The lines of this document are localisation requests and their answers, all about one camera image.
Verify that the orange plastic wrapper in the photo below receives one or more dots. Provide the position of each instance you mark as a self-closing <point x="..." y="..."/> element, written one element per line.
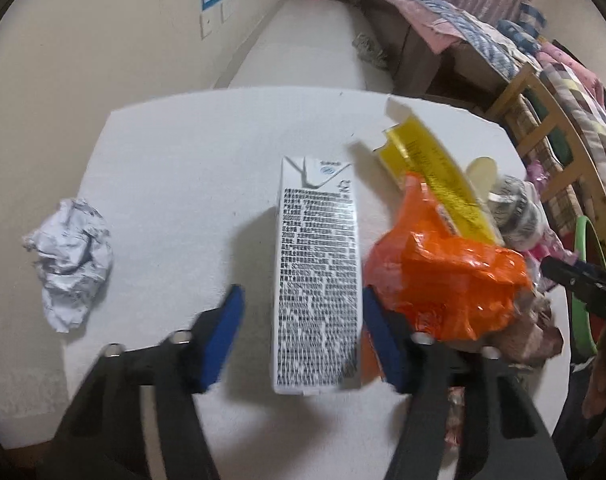
<point x="443" y="285"/>

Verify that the white paper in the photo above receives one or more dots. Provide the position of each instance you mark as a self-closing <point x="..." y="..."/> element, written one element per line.
<point x="70" y="265"/>

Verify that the pink blanket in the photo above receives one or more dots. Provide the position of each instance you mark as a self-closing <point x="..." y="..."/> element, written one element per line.
<point x="568" y="60"/>

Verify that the yellow cardboard box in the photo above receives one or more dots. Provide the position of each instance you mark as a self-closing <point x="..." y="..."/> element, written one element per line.
<point x="433" y="170"/>

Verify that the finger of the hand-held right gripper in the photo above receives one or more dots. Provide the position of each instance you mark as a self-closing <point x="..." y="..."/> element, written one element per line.
<point x="578" y="280"/>

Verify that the red bin with green rim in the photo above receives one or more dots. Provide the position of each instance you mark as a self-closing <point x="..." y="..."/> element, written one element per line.
<point x="583" y="332"/>

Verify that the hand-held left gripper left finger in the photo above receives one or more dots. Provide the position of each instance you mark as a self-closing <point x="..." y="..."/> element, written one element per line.
<point x="223" y="340"/>

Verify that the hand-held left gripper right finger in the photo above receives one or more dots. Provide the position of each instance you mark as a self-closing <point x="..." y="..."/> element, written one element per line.
<point x="383" y="345"/>

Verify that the checkered quilt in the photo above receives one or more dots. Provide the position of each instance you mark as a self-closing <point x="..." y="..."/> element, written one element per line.
<point x="583" y="95"/>

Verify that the bed with blue plaid blanket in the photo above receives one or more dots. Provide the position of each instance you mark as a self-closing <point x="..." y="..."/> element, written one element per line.
<point x="433" y="15"/>

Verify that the person's right hand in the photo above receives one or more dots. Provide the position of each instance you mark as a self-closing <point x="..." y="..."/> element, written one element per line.
<point x="605" y="375"/>

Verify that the dark bed base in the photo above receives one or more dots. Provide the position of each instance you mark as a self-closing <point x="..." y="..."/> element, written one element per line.
<point x="413" y="60"/>

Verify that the white milk carton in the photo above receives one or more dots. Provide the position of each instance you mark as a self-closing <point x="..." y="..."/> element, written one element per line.
<point x="315" y="280"/>

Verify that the white wall socket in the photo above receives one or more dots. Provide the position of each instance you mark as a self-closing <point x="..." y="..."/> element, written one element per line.
<point x="228" y="7"/>
<point x="206" y="24"/>

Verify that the wooden bed frame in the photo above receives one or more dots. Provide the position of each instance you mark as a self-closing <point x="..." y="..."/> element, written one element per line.
<point x="548" y="105"/>

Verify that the grey slippers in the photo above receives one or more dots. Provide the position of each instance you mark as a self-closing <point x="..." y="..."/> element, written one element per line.
<point x="370" y="50"/>

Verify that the blue plaid pillow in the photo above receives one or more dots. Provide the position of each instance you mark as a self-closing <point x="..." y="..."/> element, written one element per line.
<point x="530" y="16"/>

